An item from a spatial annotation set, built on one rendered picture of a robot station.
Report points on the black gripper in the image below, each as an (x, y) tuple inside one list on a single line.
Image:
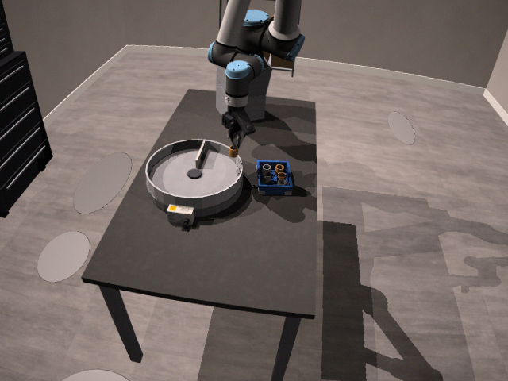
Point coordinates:
[(228, 118)]

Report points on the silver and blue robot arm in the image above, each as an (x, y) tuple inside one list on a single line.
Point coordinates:
[(250, 33)]

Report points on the blue crate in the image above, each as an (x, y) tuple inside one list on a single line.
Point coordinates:
[(272, 187)]

